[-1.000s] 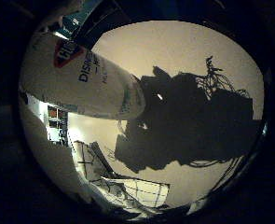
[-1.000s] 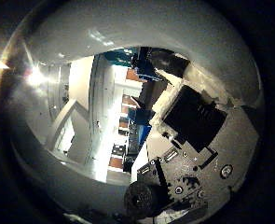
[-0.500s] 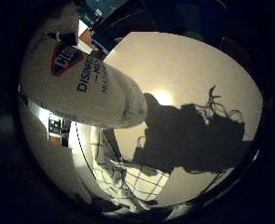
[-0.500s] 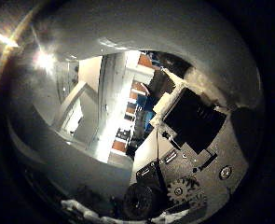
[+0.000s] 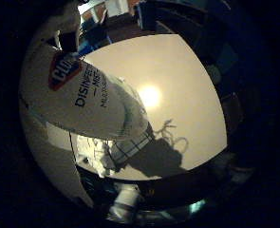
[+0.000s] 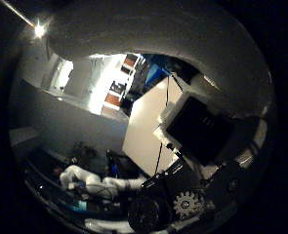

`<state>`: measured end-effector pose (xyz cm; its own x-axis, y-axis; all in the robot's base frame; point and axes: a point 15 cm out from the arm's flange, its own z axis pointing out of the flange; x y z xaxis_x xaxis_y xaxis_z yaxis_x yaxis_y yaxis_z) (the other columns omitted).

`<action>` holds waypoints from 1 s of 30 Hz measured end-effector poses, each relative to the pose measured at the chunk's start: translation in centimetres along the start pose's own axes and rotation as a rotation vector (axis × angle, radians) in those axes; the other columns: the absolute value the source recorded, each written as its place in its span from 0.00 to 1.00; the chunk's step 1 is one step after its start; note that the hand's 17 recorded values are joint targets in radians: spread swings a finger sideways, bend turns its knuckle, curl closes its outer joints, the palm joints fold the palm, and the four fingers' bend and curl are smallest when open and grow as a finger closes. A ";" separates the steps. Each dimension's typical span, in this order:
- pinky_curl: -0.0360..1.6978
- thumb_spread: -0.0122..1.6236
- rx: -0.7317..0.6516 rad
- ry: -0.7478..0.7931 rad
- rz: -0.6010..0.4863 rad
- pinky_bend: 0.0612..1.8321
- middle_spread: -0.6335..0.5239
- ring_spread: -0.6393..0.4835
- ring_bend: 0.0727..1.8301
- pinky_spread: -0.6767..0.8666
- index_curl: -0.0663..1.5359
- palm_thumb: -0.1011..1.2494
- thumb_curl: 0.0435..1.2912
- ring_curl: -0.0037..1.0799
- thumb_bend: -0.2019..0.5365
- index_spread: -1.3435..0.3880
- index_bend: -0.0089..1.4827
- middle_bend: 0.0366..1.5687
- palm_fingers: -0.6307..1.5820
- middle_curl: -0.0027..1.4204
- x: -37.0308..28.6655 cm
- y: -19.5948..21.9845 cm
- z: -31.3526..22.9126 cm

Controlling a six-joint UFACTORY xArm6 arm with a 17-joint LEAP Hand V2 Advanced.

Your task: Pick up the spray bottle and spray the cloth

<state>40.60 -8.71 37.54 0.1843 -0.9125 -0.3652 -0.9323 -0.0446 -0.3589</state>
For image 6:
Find blue box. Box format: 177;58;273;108
144;62;169;86

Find shelf with orange panels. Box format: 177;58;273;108
101;53;142;111

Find teal lit screen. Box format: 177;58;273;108
72;199;88;212

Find bright ceiling lamp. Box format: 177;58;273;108
32;22;48;39

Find thin black cable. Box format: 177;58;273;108
153;76;171;176

